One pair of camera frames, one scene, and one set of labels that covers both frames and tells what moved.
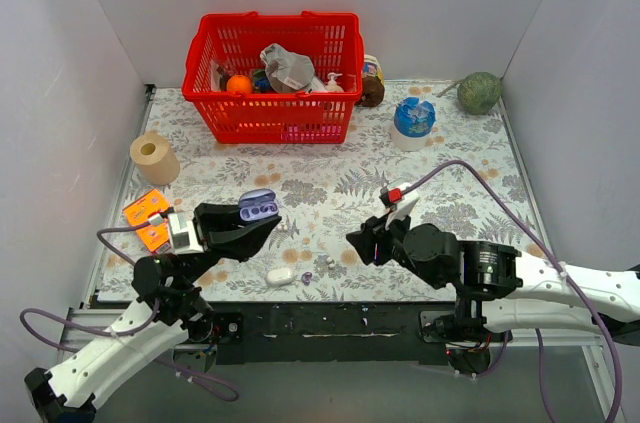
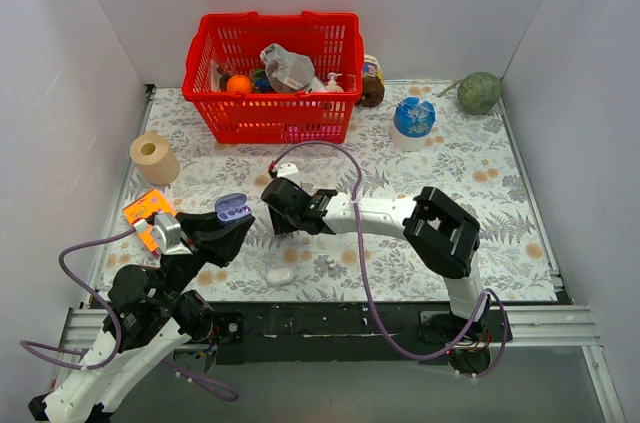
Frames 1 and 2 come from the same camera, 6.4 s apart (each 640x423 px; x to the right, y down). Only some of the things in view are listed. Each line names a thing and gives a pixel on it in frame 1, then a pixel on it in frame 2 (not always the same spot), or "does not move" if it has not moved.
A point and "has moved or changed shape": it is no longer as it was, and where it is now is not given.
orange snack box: (155, 236) does not move
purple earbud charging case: (257, 204) has moved or changed shape
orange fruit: (239, 83) does not move
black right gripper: (382, 243) → (288, 215)
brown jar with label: (373, 86) does not move
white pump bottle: (332, 85) does not move
